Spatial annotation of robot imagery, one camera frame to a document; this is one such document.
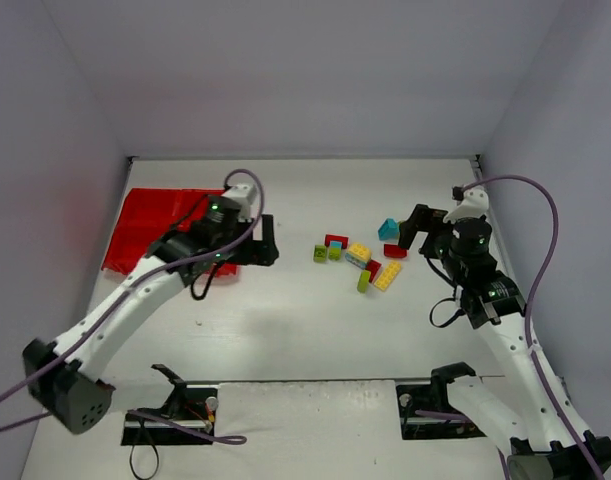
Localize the red divided bin tray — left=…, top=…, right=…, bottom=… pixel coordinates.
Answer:
left=101, top=188, right=224, bottom=275

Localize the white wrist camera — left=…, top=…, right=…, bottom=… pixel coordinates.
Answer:
left=443, top=186, right=489, bottom=224
left=222, top=183, right=258, bottom=207

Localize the black loop cable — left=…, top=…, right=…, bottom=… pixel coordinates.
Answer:
left=129, top=414, right=161, bottom=478

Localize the red curved lego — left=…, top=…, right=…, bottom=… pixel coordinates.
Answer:
left=383, top=243, right=408, bottom=260

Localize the yellow long lego plate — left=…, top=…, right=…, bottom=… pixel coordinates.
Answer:
left=373, top=261, right=402, bottom=292

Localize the red lego brick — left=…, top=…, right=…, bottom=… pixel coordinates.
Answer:
left=324, top=234, right=349, bottom=249

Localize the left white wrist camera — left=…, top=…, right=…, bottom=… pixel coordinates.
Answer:
left=222, top=183, right=258, bottom=207

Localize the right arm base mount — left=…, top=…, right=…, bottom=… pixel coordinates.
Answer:
left=395, top=362, right=484, bottom=441

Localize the green long lego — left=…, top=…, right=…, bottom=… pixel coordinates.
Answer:
left=356, top=270, right=371, bottom=293

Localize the green lego cube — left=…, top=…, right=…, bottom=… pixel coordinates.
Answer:
left=313, top=244, right=327, bottom=263

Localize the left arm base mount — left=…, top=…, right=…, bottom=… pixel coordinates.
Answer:
left=121, top=364, right=219, bottom=446

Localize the teal lego block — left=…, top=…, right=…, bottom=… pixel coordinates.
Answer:
left=377, top=218, right=399, bottom=241

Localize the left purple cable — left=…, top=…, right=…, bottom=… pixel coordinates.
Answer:
left=0, top=169, right=264, bottom=435

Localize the yellow square lego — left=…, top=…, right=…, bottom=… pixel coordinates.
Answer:
left=345, top=242, right=372, bottom=269

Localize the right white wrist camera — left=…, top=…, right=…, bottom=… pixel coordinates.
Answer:
left=443, top=186, right=489, bottom=224

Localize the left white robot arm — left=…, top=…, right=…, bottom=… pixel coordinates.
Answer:
left=22, top=195, right=279, bottom=435

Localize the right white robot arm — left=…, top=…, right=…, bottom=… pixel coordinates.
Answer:
left=398, top=204, right=611, bottom=479

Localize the small red lego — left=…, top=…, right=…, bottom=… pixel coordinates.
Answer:
left=365, top=259, right=382, bottom=283

